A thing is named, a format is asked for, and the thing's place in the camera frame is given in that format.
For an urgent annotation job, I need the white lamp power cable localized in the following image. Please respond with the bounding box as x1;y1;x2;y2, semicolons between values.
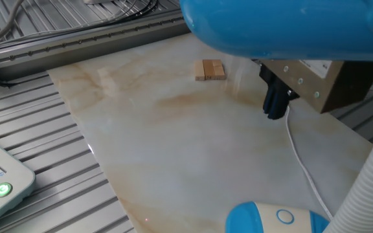
283;105;333;221

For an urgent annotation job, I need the light wooden block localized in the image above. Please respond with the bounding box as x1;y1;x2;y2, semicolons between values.
194;60;206;82

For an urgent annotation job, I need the grey Schunk gripper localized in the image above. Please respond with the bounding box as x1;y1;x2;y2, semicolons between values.
258;60;373;120

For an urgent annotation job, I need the marble pattern board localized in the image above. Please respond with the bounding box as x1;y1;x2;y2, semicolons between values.
47;32;373;233

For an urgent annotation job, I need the thick grey cable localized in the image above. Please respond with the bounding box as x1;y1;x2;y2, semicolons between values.
0;0;25;51

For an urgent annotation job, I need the white teach pendant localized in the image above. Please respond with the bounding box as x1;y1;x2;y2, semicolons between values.
0;131;36;232

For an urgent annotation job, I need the bolted aluminium table rail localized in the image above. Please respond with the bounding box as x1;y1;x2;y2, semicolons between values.
0;12;191;82

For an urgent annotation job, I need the blue and white desk lamp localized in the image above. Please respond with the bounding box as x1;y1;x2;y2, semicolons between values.
179;0;373;233

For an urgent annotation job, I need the black cable along rail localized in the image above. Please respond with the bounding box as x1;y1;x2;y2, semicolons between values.
0;0;159;52

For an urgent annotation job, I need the brown wooden block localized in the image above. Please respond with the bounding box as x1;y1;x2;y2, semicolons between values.
212;59;227;81
202;59;216;81

